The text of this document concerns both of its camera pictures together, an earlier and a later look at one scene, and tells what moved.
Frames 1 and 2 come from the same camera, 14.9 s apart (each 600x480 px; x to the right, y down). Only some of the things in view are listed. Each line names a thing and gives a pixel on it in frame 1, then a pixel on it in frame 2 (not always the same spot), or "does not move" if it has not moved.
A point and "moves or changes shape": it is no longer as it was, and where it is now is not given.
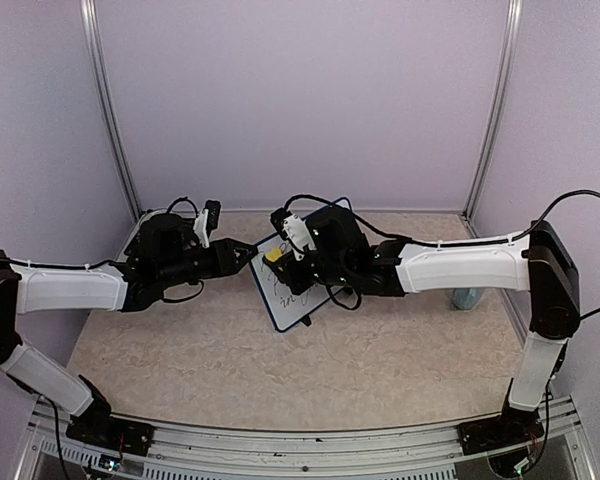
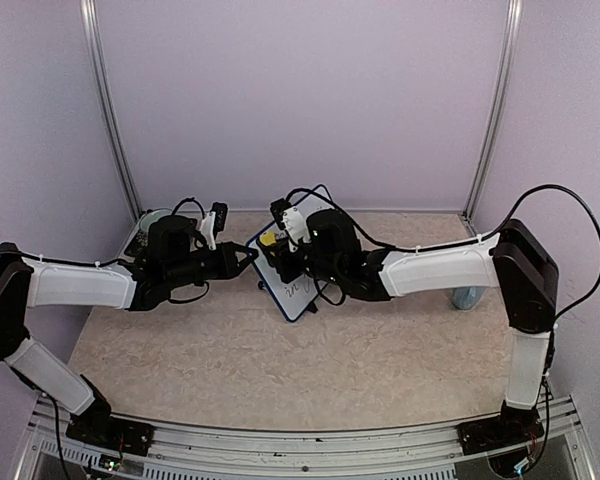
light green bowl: [149, 215] does not move
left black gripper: [229, 266] does not move
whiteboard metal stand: [306, 320] → [310, 306]
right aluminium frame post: [513, 26] does not move
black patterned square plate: [135, 248] does not move
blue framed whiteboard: [288, 309] moves or changes shape
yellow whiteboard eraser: [273, 254] moves or changes shape
